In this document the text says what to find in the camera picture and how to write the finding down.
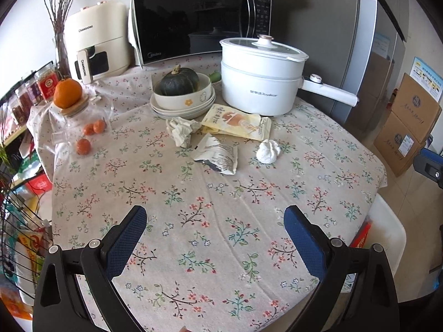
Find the dried branch bundle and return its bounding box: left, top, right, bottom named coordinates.
left=40, top=0, right=87, bottom=38

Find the white flower-print bowl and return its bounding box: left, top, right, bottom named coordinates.
left=153, top=72, right=212, bottom=109

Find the green kabocha squash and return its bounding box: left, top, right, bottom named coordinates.
left=159, top=64, right=200, bottom=96

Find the black microwave oven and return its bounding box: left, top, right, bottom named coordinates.
left=130, top=0, right=274, bottom=68

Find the white green food packet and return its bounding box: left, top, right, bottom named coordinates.
left=14, top=226, right=51, bottom=305

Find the torn silver wrapper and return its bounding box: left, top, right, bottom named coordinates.
left=193, top=134, right=239, bottom=175

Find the white electric pot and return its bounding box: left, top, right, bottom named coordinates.
left=220, top=35, right=358, bottom=116

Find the red bag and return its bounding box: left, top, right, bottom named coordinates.
left=26, top=175, right=53, bottom=194

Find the grey refrigerator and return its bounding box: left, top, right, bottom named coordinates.
left=305, top=0, right=407, bottom=146

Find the crumpled grey tissue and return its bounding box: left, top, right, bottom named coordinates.
left=165, top=117, right=202, bottom=147

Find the blue wall poster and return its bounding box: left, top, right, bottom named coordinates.
left=410, top=57, right=443, bottom=102

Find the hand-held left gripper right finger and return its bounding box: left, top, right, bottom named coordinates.
left=283, top=205, right=398, bottom=332

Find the cream air fryer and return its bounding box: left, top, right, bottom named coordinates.
left=64, top=2, right=131, bottom=84

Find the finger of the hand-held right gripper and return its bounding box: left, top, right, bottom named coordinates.
left=420, top=162, right=443, bottom=190
left=414, top=147, right=443, bottom=168

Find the large orange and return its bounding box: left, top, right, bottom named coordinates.
left=53, top=78, right=84, bottom=109

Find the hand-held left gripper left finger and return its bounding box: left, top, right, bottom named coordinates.
left=32, top=205, right=149, bottom=332

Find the white tissue ball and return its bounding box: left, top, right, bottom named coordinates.
left=256, top=139, right=282, bottom=164

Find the black wire basket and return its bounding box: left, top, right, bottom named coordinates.
left=0, top=166, right=52, bottom=284

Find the red label jar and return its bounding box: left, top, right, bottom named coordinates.
left=35, top=67, right=59, bottom=102

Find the orange packet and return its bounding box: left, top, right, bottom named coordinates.
left=0, top=292, right=32, bottom=320

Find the blue white fridge sticker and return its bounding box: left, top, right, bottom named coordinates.
left=374, top=33, right=392, bottom=58

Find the white plastic bin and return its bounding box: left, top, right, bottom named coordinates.
left=349, top=194, right=407, bottom=277

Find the glass pot lid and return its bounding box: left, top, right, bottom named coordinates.
left=220, top=35, right=309, bottom=63

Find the beige snack packet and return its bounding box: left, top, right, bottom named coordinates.
left=201, top=104, right=272, bottom=142

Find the clear snack jar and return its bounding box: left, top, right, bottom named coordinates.
left=24, top=76, right=44, bottom=106
left=13, top=88, right=33, bottom=123

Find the glass jar with tomatoes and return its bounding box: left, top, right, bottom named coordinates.
left=52, top=97, right=115, bottom=156

